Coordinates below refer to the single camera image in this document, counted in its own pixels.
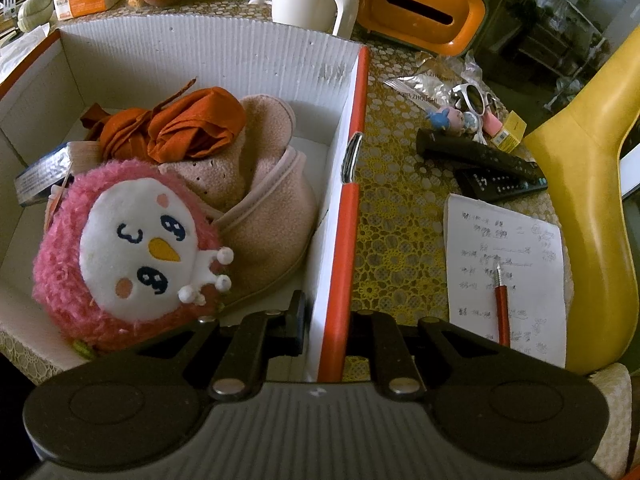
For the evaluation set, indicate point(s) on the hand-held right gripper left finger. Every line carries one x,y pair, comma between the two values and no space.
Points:
298,325

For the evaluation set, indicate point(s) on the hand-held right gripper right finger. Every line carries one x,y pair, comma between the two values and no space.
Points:
362,335

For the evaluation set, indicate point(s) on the beige fleece slipper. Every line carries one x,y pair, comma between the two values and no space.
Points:
265,120
270,230

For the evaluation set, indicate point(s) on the white orange cardboard box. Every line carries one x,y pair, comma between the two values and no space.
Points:
225,55

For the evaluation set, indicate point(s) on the white handwritten paper sheet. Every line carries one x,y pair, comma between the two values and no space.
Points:
475,260

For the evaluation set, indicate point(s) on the red pen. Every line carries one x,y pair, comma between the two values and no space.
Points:
502,315

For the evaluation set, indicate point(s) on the pink plush bird toy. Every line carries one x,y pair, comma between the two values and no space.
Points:
125,240

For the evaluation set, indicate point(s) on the short black remote control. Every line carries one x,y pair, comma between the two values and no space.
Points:
487,187

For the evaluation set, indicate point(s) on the long black remote control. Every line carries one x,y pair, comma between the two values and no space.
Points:
465,150

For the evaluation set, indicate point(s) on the orange cloth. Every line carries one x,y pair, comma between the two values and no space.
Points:
200,120

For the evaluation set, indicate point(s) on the small blue pink figurine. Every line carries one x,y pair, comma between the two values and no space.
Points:
442,117

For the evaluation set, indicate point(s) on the small yellow box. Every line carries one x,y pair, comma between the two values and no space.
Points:
510,135

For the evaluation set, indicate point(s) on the small pink eraser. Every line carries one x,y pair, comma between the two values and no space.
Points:
492,122

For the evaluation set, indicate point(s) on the white sunglasses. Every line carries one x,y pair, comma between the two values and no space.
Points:
472,102

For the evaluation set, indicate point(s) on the clear plastic wrapper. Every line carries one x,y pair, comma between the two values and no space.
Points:
425,85

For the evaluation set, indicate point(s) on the white lace seat cushion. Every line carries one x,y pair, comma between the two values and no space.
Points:
615,410

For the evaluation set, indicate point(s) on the yellow chair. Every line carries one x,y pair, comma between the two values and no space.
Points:
590,185

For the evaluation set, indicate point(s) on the blue silver packet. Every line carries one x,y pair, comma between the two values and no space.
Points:
42,175

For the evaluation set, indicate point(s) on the orange green tissue box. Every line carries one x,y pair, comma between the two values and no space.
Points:
425,35

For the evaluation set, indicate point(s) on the dark glass cabinet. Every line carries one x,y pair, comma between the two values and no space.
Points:
550,35

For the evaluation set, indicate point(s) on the round white bowl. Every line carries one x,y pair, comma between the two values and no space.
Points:
35,10

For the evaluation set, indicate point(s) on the white slotted utensil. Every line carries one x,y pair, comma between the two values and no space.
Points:
10,0

